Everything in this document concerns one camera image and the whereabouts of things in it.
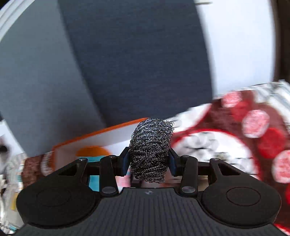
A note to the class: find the pink tissue packet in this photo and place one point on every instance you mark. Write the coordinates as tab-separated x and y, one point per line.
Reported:
123	181

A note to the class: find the steel wool scrubber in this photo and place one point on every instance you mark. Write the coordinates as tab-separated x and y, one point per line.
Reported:
149	148

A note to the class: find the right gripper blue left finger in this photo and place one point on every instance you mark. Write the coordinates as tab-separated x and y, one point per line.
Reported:
124	161

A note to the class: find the grey sofa backrest cushion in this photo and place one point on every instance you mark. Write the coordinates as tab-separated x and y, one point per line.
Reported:
44	99

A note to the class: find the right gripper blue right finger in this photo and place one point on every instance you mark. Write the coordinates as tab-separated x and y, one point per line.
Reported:
173	163

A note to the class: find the dark blue sofa cushion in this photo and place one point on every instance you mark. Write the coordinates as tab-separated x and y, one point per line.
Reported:
139	58

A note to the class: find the orange white cardboard box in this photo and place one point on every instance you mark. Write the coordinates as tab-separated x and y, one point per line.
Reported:
114	139

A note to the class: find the orange silicone honeycomb mat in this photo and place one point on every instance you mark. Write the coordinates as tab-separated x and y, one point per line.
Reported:
92	151

